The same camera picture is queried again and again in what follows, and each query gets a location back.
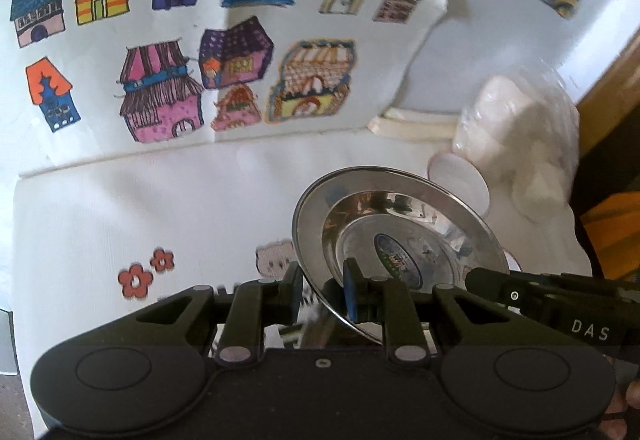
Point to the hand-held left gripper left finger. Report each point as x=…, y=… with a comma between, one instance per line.
x=298, y=294

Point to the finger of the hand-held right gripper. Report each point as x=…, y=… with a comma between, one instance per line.
x=500, y=290

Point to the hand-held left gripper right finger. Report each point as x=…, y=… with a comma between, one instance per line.
x=350, y=301

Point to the steel plate with oval sticker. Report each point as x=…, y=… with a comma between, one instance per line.
x=400, y=220

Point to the white bowl with red rim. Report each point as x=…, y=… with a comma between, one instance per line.
x=457, y=177

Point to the person's right hand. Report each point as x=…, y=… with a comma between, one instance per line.
x=629, y=407

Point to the orange cloth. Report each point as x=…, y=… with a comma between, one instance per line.
x=612, y=235

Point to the plastic bag of white rolls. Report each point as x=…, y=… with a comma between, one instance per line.
x=525, y=135

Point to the white printed table cover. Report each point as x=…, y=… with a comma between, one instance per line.
x=150, y=210

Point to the poster of coloured house drawings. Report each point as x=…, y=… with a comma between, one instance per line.
x=100, y=45

